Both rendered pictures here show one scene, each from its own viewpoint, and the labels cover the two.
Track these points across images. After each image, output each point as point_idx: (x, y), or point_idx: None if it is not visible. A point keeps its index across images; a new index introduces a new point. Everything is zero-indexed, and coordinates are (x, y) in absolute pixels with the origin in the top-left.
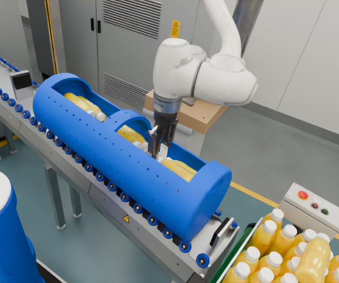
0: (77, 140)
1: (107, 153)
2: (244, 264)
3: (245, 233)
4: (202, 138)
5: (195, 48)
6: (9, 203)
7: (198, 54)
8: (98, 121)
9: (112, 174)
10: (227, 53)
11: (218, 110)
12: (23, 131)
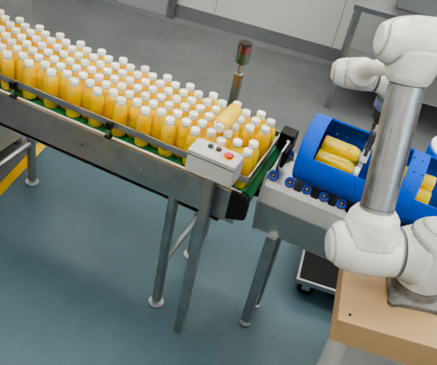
0: None
1: None
2: (271, 122)
3: (252, 190)
4: (336, 357)
5: None
6: (434, 156)
7: (425, 216)
8: (435, 157)
9: None
10: (367, 59)
11: (342, 274)
12: None
